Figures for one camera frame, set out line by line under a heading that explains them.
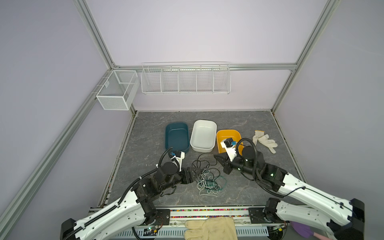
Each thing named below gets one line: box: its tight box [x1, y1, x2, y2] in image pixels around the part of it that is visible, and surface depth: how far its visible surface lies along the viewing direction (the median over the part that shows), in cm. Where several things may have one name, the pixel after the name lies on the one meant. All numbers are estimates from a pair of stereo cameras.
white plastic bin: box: [190, 119, 218, 153], surface depth 107 cm
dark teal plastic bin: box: [165, 122, 190, 153], surface depth 107 cm
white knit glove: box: [252, 130, 278, 154], surface depth 104 cm
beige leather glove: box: [184, 216, 238, 240], surface depth 72 cm
